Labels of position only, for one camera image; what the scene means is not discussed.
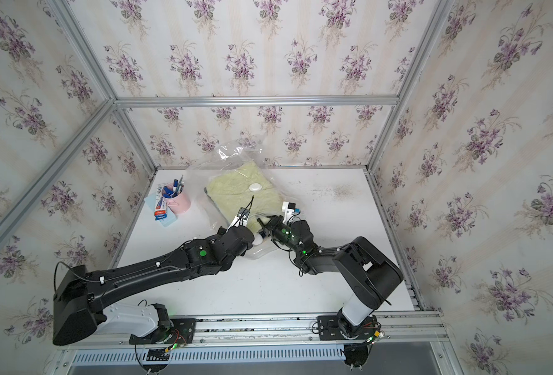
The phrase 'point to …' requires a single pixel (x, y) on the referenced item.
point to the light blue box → (160, 208)
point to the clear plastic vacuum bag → (231, 153)
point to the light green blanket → (244, 186)
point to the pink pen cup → (178, 199)
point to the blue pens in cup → (177, 188)
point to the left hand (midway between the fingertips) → (243, 231)
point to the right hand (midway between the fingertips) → (257, 218)
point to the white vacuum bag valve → (255, 187)
